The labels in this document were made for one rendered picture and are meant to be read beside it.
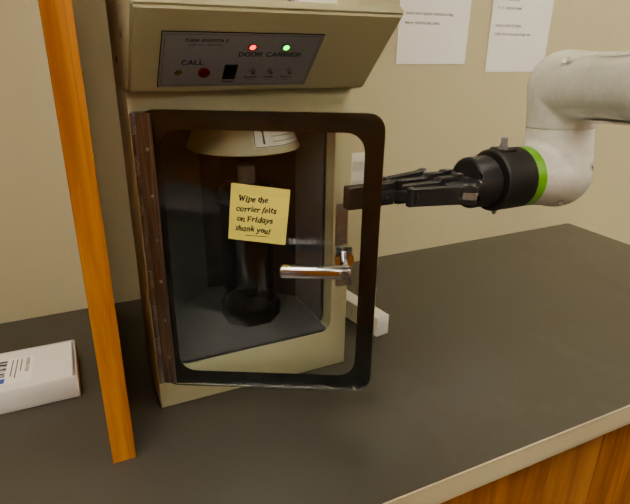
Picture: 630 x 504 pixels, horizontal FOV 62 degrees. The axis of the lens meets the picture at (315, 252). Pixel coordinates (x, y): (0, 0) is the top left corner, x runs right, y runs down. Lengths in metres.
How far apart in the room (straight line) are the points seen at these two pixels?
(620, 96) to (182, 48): 0.52
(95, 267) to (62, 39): 0.24
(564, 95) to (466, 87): 0.69
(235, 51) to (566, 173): 0.51
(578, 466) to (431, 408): 0.30
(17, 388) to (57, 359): 0.08
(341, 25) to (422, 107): 0.77
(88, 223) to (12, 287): 0.61
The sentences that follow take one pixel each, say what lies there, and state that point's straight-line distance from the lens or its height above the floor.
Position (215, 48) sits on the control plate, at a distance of 0.65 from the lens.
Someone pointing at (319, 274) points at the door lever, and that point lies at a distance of 0.66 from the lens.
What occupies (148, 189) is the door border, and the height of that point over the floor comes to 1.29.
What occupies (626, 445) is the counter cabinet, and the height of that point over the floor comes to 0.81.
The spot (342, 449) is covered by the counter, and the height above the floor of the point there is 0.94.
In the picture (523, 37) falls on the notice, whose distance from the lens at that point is 1.62.
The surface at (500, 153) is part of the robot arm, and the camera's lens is 0.82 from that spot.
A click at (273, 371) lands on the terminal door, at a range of 0.79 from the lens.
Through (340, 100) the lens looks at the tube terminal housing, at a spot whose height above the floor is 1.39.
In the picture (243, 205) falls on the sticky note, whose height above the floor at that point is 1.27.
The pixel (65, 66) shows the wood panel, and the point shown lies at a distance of 0.61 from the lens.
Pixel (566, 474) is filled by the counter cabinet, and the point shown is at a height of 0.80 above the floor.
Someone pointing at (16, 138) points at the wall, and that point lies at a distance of 1.15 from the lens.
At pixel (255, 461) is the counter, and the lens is 0.77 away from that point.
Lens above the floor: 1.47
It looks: 22 degrees down
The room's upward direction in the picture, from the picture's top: 1 degrees clockwise
